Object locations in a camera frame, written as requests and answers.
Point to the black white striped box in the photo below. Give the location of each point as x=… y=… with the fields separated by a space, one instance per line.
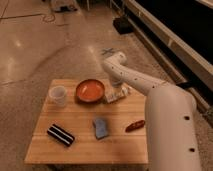
x=61 y=135

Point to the white plastic bottle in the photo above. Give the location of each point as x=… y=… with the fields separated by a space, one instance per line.
x=117 y=94

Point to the long white black bench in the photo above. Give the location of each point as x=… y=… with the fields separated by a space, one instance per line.
x=183 y=30

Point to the clear plastic cup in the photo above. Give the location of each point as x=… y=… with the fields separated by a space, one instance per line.
x=58 y=95

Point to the orange ceramic bowl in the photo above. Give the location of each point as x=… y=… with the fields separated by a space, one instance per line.
x=90 y=91

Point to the wooden folding table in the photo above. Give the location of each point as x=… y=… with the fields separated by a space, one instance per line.
x=119 y=147

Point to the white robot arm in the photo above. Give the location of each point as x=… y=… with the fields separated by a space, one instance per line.
x=169 y=109

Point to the black bracket on bench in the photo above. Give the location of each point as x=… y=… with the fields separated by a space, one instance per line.
x=185 y=85

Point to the grey equipment at top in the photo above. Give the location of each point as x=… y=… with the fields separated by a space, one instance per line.
x=63 y=5

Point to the dark red chili pepper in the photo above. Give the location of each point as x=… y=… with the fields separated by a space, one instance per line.
x=135 y=126

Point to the black object on floor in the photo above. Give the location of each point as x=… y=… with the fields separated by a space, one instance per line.
x=122 y=25

